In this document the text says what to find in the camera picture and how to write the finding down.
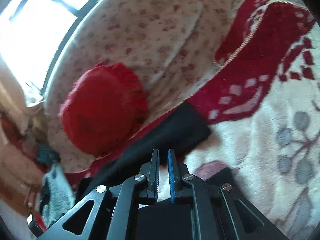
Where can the red heart-shaped ruffled pillow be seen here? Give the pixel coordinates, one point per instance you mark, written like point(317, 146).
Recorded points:
point(106, 106)

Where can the red and white plush blanket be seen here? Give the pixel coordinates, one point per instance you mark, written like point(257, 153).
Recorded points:
point(266, 125)

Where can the floral beige quilt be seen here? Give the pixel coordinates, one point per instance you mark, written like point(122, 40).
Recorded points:
point(169, 44)

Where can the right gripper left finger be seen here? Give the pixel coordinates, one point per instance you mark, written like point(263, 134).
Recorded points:
point(110, 212)

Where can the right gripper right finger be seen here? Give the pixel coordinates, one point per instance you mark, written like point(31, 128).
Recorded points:
point(217, 212)

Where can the grey fluffy towel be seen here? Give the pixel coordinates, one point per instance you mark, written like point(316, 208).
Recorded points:
point(56, 196)

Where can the beige curtain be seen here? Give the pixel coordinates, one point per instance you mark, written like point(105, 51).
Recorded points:
point(21, 175)

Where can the black pants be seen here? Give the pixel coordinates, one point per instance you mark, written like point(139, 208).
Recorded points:
point(181, 131)

